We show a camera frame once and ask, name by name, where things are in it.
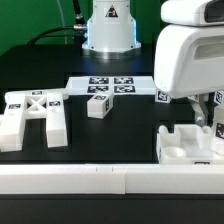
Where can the small white tagged cube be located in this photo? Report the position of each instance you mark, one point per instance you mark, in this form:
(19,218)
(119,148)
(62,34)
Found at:
(160,97)

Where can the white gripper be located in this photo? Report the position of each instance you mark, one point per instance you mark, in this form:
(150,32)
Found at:
(190,61)

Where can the white chair seat part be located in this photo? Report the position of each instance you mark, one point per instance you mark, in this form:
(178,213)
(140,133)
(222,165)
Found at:
(189,144)

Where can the white chair back part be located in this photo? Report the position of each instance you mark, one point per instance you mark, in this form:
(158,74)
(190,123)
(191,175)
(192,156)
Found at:
(47,104)

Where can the white tagged cube right edge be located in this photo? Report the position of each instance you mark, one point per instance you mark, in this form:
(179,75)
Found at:
(219,97)

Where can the white front rail wall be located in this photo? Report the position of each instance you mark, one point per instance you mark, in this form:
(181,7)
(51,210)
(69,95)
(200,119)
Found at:
(112,179)

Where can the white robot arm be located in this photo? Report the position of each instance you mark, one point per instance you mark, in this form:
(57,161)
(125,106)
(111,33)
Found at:
(111,31)

